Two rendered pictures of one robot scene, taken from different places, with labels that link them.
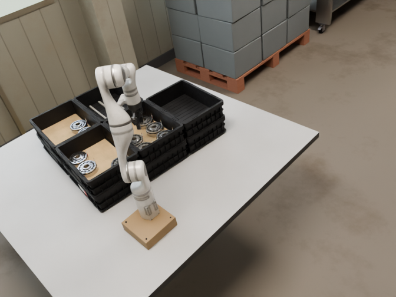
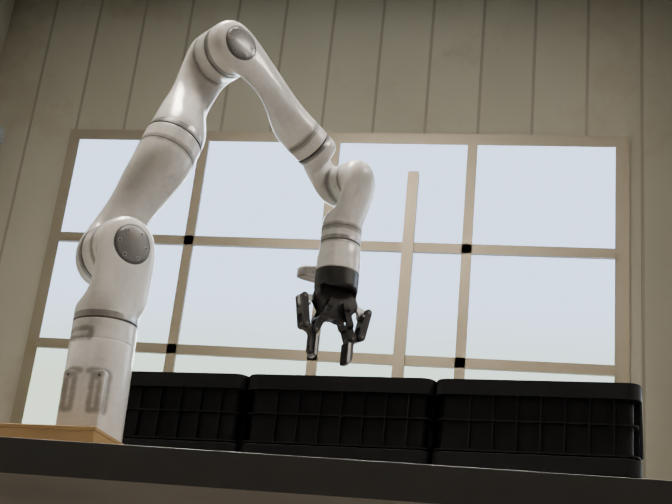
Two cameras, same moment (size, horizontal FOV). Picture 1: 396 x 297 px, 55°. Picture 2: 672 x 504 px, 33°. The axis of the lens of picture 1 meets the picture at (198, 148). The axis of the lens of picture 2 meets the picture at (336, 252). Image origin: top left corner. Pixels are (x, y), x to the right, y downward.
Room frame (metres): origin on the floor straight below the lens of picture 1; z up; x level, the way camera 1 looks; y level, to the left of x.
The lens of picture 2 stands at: (0.51, -1.11, 0.46)
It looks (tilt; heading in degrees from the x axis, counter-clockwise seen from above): 22 degrees up; 50
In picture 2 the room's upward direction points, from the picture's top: 6 degrees clockwise
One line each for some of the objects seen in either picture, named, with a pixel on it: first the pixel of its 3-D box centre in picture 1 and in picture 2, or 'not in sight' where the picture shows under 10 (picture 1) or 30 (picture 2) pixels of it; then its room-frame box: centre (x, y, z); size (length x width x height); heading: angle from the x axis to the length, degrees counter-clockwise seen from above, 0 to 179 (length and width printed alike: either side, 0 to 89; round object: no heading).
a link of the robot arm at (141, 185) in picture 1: (137, 177); (113, 277); (1.25, 0.29, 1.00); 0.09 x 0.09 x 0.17; 89
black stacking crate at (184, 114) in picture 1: (185, 108); (546, 453); (1.93, 0.03, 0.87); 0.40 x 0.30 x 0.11; 34
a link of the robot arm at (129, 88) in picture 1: (128, 78); (347, 203); (1.66, 0.27, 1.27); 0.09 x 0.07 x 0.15; 89
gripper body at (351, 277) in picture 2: (135, 107); (335, 295); (1.66, 0.28, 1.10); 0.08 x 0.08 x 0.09
